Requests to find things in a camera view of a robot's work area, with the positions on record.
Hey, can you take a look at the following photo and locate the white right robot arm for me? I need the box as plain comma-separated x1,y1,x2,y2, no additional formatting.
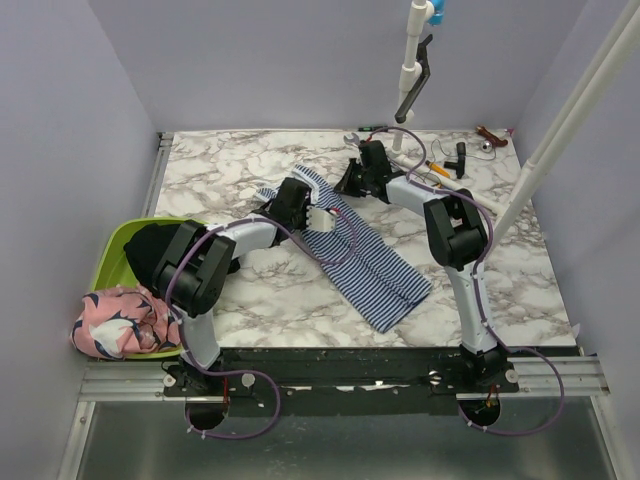
335,140,507,392

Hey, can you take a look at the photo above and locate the blue white striped garment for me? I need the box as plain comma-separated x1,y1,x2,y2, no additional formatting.
255,163,433,334

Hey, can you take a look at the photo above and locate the black T-shaped tool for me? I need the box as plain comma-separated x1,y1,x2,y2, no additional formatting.
444,142,466,179

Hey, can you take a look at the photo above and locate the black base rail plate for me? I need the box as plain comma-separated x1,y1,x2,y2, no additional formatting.
164,347,521,419

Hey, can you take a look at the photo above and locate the purple cable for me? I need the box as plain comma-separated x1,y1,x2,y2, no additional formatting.
167,209,359,441
372,126,566,436

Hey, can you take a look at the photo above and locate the lime green laundry basket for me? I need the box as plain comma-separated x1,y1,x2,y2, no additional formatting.
88,218,187,359

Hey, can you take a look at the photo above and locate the green black precision screwdriver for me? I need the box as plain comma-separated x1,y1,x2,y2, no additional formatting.
357,124,388,132

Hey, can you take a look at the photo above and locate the aluminium frame rail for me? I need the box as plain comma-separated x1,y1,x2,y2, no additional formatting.
78,362,187,402

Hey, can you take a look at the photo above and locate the pink patterned garment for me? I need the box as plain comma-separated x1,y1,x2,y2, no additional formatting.
70,285,181,360

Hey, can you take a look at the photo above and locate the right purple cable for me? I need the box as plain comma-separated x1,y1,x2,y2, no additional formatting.
372,126,566,436

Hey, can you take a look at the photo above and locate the black garment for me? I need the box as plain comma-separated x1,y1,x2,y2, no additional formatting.
123,223,241,296

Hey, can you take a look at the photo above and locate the white PVC pipe stand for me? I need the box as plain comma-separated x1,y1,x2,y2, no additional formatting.
391,0,505,215

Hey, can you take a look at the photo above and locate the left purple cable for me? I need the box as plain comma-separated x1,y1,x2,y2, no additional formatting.
167,209,359,441

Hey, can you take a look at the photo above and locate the chrome combination wrench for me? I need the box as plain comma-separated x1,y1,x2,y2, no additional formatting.
343,133,368,148

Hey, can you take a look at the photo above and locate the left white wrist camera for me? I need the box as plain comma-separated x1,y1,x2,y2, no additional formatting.
306,206,340,233

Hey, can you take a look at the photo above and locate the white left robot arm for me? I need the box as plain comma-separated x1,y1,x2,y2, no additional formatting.
152,177,313,395

